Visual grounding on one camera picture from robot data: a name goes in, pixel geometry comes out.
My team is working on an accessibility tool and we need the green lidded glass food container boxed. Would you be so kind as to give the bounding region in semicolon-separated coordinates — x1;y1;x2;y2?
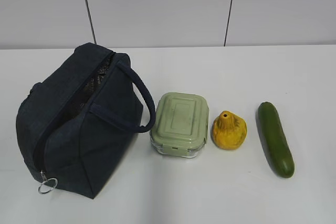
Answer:
150;92;209;158

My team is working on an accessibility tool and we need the yellow squash toy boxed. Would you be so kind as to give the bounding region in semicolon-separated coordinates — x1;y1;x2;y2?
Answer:
212;111;247;151

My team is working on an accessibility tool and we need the dark blue lunch bag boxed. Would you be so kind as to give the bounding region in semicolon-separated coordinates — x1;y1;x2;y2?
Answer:
16;43;155;199

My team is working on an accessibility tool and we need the green cucumber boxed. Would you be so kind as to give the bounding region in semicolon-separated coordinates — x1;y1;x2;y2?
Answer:
256;102;295;178

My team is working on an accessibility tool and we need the silver zipper pull ring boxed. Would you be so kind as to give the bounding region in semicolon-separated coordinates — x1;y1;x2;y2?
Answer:
37;171;59;195

